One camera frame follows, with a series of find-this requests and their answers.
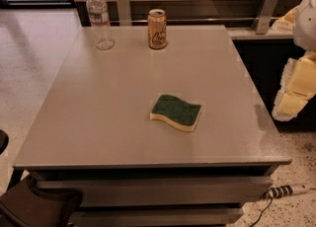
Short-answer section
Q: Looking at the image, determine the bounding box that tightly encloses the grey metal bracket left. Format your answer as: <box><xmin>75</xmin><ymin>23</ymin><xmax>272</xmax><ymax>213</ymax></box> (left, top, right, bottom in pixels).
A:
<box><xmin>116</xmin><ymin>0</ymin><xmax>132</xmax><ymax>26</ymax></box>

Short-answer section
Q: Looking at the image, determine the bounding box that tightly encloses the grey metal bracket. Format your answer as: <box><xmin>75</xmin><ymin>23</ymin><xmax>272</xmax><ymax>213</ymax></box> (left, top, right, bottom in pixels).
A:
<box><xmin>116</xmin><ymin>0</ymin><xmax>132</xmax><ymax>26</ymax></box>
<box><xmin>252</xmin><ymin>0</ymin><xmax>278</xmax><ymax>35</ymax></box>

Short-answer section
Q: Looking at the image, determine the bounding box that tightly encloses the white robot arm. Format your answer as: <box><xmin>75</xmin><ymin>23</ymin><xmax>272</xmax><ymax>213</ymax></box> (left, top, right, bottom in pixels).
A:
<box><xmin>272</xmin><ymin>0</ymin><xmax>316</xmax><ymax>121</ymax></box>

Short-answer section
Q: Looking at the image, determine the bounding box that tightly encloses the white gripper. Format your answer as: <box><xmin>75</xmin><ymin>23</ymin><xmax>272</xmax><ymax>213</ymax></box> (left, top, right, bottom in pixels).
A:
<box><xmin>272</xmin><ymin>54</ymin><xmax>316</xmax><ymax>121</ymax></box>

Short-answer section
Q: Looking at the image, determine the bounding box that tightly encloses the green and yellow sponge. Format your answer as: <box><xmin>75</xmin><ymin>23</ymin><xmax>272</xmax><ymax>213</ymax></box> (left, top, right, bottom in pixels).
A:
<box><xmin>150</xmin><ymin>95</ymin><xmax>201</xmax><ymax>132</ymax></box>

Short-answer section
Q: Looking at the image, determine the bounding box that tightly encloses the grey upper drawer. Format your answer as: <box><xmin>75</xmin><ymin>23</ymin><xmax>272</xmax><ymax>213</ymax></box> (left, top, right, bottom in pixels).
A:
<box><xmin>38</xmin><ymin>177</ymin><xmax>272</xmax><ymax>207</ymax></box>

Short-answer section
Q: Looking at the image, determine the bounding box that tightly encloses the grey metal bracket right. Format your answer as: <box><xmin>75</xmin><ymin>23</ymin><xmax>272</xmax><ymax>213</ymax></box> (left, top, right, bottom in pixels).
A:
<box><xmin>252</xmin><ymin>0</ymin><xmax>278</xmax><ymax>35</ymax></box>

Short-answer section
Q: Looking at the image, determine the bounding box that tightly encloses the black power cable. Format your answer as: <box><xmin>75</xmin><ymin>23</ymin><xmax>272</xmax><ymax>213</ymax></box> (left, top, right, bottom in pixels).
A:
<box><xmin>248</xmin><ymin>196</ymin><xmax>275</xmax><ymax>227</ymax></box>

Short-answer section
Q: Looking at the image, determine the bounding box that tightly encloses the dark chair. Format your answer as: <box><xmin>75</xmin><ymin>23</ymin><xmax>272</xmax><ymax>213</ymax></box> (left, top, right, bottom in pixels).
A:
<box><xmin>0</xmin><ymin>129</ymin><xmax>83</xmax><ymax>227</ymax></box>

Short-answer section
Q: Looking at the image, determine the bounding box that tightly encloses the grey drawer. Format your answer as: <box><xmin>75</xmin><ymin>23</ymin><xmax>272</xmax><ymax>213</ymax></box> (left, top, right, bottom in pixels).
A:
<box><xmin>38</xmin><ymin>177</ymin><xmax>272</xmax><ymax>207</ymax></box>
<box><xmin>70</xmin><ymin>208</ymin><xmax>243</xmax><ymax>227</ymax></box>

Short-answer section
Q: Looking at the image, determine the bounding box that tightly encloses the orange soda can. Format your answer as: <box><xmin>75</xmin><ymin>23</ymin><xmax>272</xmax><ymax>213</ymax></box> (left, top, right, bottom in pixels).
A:
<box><xmin>148</xmin><ymin>9</ymin><xmax>167</xmax><ymax>49</ymax></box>

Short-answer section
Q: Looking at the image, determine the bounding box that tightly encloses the white power strip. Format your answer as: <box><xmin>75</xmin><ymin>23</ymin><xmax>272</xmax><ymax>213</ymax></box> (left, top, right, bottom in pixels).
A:
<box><xmin>261</xmin><ymin>184</ymin><xmax>311</xmax><ymax>199</ymax></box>

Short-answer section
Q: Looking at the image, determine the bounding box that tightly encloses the clear plastic water bottle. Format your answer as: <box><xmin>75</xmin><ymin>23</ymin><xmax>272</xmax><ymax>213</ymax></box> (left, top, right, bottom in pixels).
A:
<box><xmin>86</xmin><ymin>0</ymin><xmax>115</xmax><ymax>50</ymax></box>

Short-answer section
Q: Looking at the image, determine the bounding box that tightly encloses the horizontal metal rail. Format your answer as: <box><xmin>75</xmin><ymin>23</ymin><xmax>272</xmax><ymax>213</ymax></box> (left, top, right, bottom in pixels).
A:
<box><xmin>110</xmin><ymin>16</ymin><xmax>280</xmax><ymax>26</ymax></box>

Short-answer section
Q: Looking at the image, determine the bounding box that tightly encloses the grey lower drawer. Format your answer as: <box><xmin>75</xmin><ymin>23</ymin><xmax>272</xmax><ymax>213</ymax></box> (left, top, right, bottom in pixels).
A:
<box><xmin>70</xmin><ymin>208</ymin><xmax>243</xmax><ymax>227</ymax></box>

